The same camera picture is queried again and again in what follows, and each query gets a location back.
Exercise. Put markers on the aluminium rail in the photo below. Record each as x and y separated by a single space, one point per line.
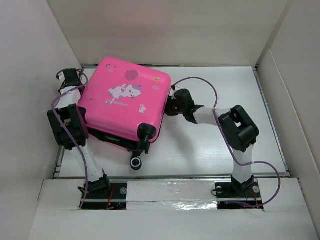
185 150

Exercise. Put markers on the pink kids suitcase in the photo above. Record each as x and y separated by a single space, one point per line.
125 104

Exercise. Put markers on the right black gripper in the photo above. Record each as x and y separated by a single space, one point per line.
168 110

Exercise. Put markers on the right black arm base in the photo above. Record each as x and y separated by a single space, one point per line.
230 199

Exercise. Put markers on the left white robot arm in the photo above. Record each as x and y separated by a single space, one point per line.
67 121

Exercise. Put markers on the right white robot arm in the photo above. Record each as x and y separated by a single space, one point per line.
235 125

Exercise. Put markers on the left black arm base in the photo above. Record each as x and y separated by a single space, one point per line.
114 199

